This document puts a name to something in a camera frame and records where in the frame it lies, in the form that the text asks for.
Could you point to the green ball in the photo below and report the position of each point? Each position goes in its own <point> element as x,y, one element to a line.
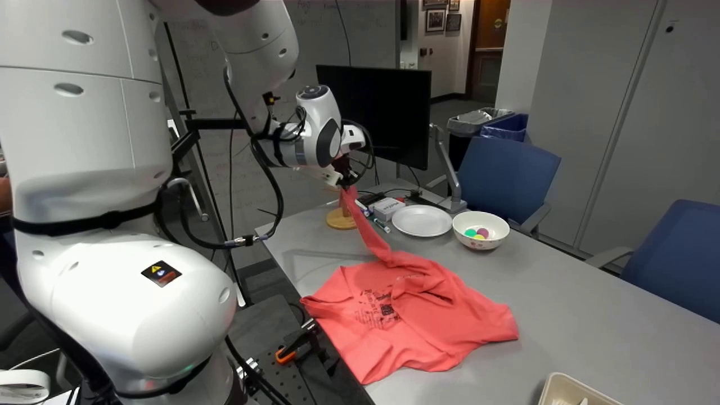
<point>469,234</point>

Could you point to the coral red sweatshirt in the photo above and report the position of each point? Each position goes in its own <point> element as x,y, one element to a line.
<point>406,315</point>

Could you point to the pink ball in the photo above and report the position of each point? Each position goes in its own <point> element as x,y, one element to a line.
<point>485,233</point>

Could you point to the light grey cabinet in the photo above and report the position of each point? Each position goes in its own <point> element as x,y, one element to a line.
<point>645,113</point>

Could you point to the small white box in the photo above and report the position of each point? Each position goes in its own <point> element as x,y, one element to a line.
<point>386,210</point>

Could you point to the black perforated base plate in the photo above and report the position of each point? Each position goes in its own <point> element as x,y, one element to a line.
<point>299,383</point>

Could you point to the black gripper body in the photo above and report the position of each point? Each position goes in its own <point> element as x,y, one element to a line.
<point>344,168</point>

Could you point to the blue office chair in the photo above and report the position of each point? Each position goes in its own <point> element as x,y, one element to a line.
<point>676,255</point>
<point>508,177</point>

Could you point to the white plate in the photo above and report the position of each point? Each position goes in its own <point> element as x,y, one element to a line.
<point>422,221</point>

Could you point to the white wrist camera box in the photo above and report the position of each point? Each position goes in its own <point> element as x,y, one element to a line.
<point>355,135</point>

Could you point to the grey monitor stand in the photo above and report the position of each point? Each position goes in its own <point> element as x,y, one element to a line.
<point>451,171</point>

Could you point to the brown door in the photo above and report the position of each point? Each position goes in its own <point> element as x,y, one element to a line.
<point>487,47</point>

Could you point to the grey trash bin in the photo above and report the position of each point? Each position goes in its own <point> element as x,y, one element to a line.
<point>469,131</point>

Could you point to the white bowl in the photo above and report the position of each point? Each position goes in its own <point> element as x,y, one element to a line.
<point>495,238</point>

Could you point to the black computer monitor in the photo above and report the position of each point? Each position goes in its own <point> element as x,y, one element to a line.
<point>375,113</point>

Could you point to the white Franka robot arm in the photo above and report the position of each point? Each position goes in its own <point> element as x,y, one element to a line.
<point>114,300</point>

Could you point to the blue bin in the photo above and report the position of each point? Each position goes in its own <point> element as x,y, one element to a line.
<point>508,124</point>

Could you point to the wooden mug tree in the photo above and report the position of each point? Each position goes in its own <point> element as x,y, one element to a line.
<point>341,220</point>

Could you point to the orange clamp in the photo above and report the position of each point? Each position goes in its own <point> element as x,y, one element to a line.
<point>288,351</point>

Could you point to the beige cutlery tray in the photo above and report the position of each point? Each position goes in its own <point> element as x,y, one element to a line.
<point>575,390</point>

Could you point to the black camera stand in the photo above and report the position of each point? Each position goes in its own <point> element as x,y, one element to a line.
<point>209,122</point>

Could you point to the framed wall picture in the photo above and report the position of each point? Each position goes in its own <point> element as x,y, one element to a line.
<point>434,20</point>

